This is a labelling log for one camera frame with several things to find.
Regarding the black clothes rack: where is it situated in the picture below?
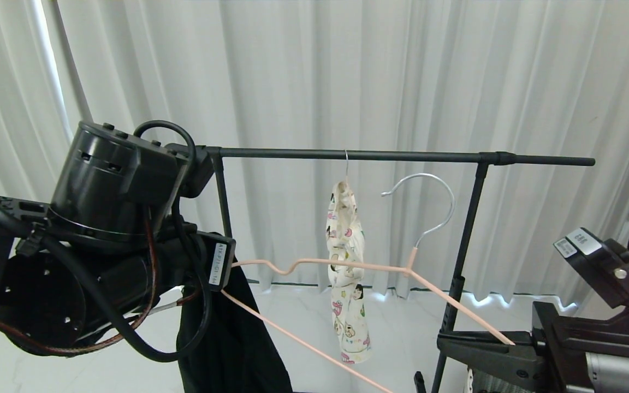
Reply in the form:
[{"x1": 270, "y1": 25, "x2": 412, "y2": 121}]
[{"x1": 203, "y1": 146, "x2": 596, "y2": 393}]

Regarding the black garment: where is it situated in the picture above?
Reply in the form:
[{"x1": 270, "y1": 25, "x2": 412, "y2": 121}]
[{"x1": 176, "y1": 262, "x2": 293, "y2": 393}]

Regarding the cream printed garment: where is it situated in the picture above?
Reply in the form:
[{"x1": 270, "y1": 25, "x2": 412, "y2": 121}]
[{"x1": 325, "y1": 179, "x2": 372, "y2": 365}]

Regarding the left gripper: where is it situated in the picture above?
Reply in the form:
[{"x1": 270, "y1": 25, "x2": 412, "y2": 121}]
[{"x1": 170, "y1": 232, "x2": 236, "y2": 291}]

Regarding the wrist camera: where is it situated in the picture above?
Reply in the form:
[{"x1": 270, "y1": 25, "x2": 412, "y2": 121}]
[
  {"x1": 533, "y1": 227, "x2": 629, "y2": 350},
  {"x1": 164, "y1": 143, "x2": 215, "y2": 198}
]

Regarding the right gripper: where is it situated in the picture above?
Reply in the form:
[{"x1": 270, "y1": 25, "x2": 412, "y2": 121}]
[{"x1": 437, "y1": 330, "x2": 629, "y2": 393}]

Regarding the white curtain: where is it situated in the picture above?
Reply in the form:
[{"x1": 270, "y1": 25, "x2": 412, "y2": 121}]
[{"x1": 0, "y1": 0, "x2": 629, "y2": 306}]

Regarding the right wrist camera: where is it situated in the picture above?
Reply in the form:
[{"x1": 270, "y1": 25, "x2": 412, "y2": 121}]
[{"x1": 533, "y1": 227, "x2": 629, "y2": 350}]

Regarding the white laundry basket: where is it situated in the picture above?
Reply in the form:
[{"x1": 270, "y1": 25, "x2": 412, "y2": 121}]
[{"x1": 463, "y1": 367, "x2": 533, "y2": 393}]

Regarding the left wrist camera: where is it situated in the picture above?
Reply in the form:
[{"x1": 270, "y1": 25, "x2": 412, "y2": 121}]
[{"x1": 164, "y1": 143, "x2": 215, "y2": 198}]

